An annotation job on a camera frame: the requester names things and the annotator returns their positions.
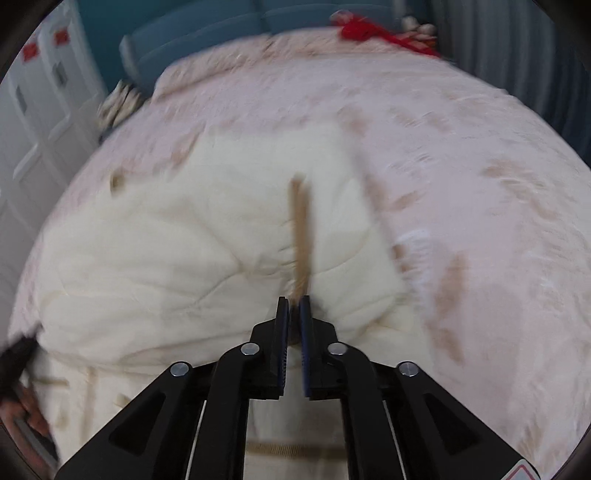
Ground cream quilted jacket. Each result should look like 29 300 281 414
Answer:
33 123 432 460

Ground person's left hand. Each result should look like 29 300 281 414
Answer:
1 383 50 441

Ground pink floral bedspread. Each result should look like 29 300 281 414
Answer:
10 29 590 479

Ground white wardrobe doors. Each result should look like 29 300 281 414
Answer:
1 1 106 333

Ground stack of folded cloths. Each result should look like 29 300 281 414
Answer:
96 80 145 133

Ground red garment on bed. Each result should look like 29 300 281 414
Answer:
329 10 441 58

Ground teal upholstered headboard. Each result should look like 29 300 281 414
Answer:
119 0 404 94

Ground plush toy at bedside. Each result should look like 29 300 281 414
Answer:
401 15 438 48

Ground grey-blue curtain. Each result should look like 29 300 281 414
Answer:
431 0 590 163

